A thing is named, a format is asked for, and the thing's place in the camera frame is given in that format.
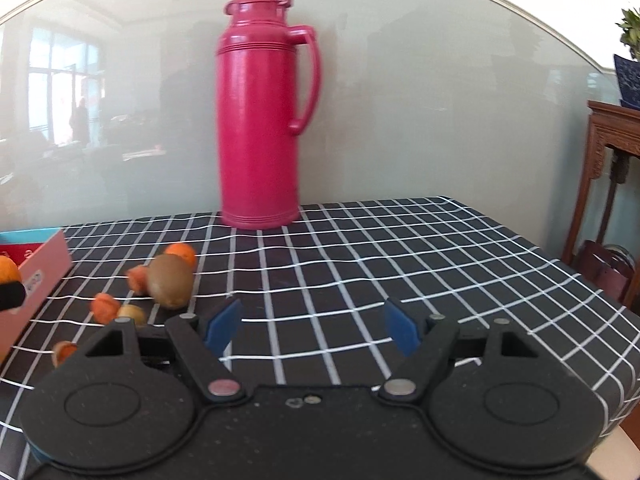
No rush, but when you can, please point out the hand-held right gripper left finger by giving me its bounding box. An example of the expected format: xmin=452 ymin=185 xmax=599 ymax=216
xmin=75 ymin=299 xmax=248 ymax=404

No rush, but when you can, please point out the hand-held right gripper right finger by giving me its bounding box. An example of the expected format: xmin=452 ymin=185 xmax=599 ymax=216
xmin=377 ymin=297 xmax=557 ymax=406

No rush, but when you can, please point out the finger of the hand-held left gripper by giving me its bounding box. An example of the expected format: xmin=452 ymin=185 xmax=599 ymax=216
xmin=0 ymin=281 xmax=27 ymax=311

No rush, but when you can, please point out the orange mandarin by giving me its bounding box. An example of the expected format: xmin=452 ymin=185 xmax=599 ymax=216
xmin=164 ymin=243 xmax=198 ymax=268
xmin=0 ymin=255 xmax=23 ymax=284

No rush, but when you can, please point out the red cardboard box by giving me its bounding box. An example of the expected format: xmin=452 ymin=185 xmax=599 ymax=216
xmin=0 ymin=227 xmax=74 ymax=366

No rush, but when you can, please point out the black white checked tablecloth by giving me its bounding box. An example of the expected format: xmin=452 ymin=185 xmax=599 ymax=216
xmin=0 ymin=196 xmax=640 ymax=480

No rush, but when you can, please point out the brown kiwi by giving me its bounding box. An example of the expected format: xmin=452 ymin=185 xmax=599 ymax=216
xmin=146 ymin=254 xmax=196 ymax=310

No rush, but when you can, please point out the small tan longan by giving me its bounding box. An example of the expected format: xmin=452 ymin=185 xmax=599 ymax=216
xmin=117 ymin=305 xmax=147 ymax=327

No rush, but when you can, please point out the pink thermos flask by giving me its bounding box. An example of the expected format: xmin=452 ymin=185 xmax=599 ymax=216
xmin=215 ymin=0 xmax=322 ymax=230

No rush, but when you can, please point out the dark red container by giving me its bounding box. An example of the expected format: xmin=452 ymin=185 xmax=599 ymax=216
xmin=574 ymin=240 xmax=638 ymax=307

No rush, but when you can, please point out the carved wooden stand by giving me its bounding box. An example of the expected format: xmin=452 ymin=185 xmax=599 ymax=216
xmin=561 ymin=100 xmax=640 ymax=311

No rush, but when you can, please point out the blue patterned plant pot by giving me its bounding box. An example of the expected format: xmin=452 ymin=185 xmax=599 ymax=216
xmin=612 ymin=54 xmax=640 ymax=110

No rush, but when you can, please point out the green potted plant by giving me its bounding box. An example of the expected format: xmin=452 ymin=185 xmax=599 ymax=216
xmin=619 ymin=7 xmax=640 ymax=61

